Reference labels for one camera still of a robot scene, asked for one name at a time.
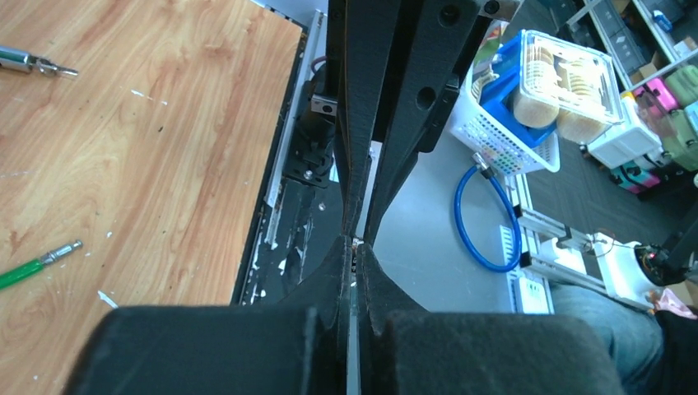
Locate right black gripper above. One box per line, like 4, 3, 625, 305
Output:
326, 1, 521, 244

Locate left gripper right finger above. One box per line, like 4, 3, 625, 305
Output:
356, 244, 623, 394

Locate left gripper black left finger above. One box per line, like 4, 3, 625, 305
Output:
64, 236, 352, 394

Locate keys for green lock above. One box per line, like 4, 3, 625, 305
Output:
34, 58, 79, 77

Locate green cable lock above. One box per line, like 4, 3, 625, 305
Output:
1, 46, 83, 290

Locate white plastic basket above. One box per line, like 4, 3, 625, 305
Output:
444, 30, 561, 175

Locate clear box of biscuits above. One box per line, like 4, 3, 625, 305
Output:
511, 30, 625, 145

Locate person leg in jeans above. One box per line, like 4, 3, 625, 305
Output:
550, 283, 697, 394

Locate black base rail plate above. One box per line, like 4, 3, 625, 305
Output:
230, 3, 342, 306

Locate blue cable lock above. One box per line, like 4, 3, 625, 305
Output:
453, 153, 523, 273

